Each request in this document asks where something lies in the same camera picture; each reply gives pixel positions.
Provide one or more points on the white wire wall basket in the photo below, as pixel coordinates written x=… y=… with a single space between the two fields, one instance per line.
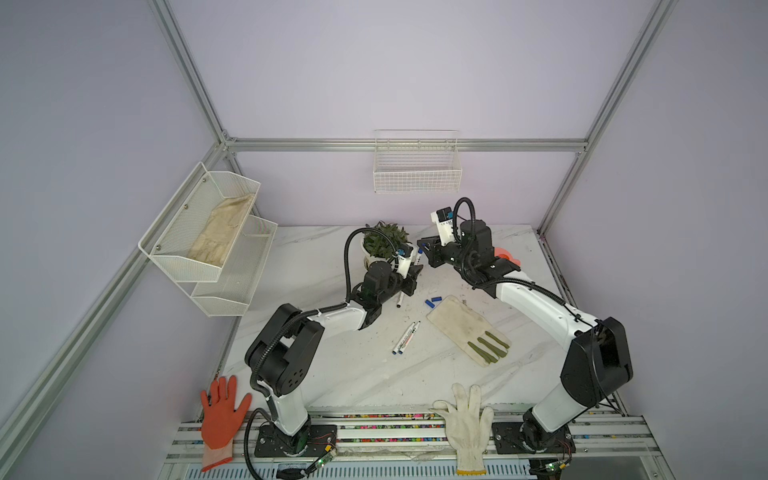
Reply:
x=416 y=161

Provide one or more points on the white knit glove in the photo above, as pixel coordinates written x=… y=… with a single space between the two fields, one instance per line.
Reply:
x=467 y=427

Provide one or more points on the lower white mesh shelf basket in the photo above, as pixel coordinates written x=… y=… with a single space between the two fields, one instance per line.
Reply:
x=232 y=294

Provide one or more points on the beige glove green fingers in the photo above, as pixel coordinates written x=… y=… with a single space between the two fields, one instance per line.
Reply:
x=469 y=331

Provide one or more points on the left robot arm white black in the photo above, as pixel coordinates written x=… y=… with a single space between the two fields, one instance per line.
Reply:
x=281 y=355

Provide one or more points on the upper white mesh shelf basket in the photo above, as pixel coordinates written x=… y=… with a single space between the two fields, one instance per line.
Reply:
x=167 y=242

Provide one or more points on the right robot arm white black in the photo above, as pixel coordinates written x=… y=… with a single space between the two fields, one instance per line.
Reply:
x=597 y=360

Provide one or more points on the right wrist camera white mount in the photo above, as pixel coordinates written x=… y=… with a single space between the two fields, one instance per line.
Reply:
x=443 y=220

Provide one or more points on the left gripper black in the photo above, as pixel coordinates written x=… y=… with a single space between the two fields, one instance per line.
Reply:
x=407 y=286

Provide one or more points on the white mesh shelf basket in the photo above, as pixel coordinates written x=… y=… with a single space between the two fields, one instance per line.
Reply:
x=167 y=242
x=232 y=294

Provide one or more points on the beige cloth in basket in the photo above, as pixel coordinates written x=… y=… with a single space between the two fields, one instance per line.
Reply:
x=214 y=243

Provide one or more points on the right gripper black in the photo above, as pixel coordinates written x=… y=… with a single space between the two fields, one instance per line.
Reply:
x=431 y=249

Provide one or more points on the pink watering can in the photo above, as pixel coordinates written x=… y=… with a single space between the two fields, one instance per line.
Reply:
x=504 y=254

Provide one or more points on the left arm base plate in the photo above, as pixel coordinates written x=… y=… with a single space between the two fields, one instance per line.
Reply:
x=309 y=441

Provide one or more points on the red rubber glove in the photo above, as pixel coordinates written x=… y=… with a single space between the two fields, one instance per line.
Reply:
x=221 y=421

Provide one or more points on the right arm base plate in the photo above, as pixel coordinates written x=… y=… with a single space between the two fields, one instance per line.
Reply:
x=527 y=438

